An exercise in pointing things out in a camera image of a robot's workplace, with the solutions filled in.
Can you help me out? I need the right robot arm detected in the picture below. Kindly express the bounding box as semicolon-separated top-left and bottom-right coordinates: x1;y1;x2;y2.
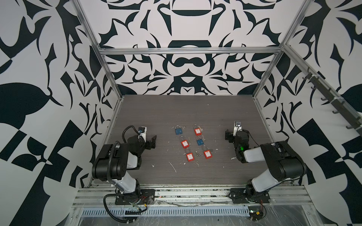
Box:
225;129;306;197

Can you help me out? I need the white slotted cable duct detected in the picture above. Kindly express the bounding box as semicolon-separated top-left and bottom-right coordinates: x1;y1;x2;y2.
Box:
81;206;251;218

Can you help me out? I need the red padlock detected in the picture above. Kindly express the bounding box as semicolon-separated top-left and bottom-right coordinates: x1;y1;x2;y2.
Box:
193;124;203;136
185;148;195;162
201;145;213;159
179;136;189;149

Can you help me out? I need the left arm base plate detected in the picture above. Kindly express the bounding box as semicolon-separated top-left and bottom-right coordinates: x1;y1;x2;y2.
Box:
115;189;155;205

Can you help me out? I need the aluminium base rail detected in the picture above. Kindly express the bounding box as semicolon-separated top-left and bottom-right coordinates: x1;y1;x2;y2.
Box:
72;184;313;207

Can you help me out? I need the black hook rail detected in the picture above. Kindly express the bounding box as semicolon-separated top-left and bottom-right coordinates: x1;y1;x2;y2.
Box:
302;67;362;136

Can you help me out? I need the black corrugated cable hose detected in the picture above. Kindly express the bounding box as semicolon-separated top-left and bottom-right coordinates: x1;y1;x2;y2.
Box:
121;125;142;145

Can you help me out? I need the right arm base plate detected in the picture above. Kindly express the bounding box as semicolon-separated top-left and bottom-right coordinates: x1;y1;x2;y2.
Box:
228;185;270;204

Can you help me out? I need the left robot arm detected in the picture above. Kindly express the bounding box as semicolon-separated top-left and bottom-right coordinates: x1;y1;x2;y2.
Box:
92;135;157;194

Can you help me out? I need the small electronics board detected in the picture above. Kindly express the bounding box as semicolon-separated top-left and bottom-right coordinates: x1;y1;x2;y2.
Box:
249;205;266;222

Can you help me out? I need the blue padlock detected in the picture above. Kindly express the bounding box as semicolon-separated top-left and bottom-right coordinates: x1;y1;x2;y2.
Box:
175;125;183;135
196;136;204;146

